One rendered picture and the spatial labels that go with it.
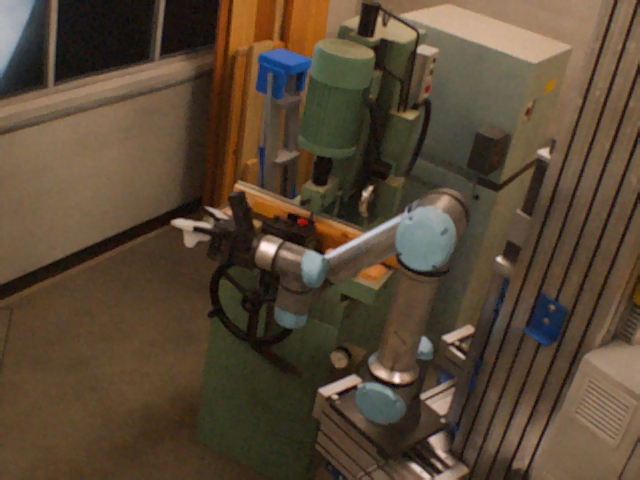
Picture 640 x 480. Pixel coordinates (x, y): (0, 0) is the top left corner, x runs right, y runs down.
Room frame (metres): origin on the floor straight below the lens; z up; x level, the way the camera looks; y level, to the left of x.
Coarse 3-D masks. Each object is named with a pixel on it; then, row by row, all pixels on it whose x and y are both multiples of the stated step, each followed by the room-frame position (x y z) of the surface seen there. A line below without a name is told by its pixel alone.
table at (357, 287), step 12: (228, 204) 2.43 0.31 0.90; (252, 216) 2.39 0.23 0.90; (264, 216) 2.40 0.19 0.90; (384, 264) 2.25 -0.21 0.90; (384, 276) 2.18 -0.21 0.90; (396, 276) 2.28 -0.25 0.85; (336, 288) 2.15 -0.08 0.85; (348, 288) 2.13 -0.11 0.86; (360, 288) 2.12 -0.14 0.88; (372, 288) 2.11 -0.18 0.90; (384, 288) 2.17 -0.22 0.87; (360, 300) 2.12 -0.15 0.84; (372, 300) 2.11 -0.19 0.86
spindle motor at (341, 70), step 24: (336, 48) 2.34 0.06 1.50; (360, 48) 2.39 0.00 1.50; (312, 72) 2.33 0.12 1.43; (336, 72) 2.28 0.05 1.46; (360, 72) 2.30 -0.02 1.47; (312, 96) 2.31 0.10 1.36; (336, 96) 2.28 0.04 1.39; (360, 96) 2.32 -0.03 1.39; (312, 120) 2.30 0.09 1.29; (336, 120) 2.28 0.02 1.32; (360, 120) 2.35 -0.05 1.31; (312, 144) 2.29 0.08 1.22; (336, 144) 2.29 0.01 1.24
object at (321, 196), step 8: (304, 184) 2.34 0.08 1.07; (312, 184) 2.35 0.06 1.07; (328, 184) 2.37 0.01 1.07; (336, 184) 2.40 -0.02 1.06; (304, 192) 2.33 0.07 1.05; (312, 192) 2.32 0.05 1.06; (320, 192) 2.31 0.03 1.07; (328, 192) 2.35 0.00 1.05; (304, 200) 2.32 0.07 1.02; (312, 200) 2.31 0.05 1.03; (320, 200) 2.31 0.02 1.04; (328, 200) 2.37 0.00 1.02; (312, 208) 2.31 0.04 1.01; (320, 208) 2.31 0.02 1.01
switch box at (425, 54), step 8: (424, 48) 2.63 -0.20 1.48; (432, 48) 2.65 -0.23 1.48; (416, 56) 2.57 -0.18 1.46; (424, 56) 2.56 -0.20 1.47; (432, 56) 2.58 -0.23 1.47; (416, 64) 2.57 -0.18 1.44; (424, 64) 2.56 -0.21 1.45; (408, 72) 2.58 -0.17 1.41; (416, 72) 2.57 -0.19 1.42; (424, 72) 2.56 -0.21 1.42; (416, 80) 2.57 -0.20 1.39; (424, 80) 2.56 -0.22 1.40; (416, 88) 2.56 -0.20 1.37; (424, 88) 2.58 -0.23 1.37; (416, 96) 2.56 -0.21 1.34
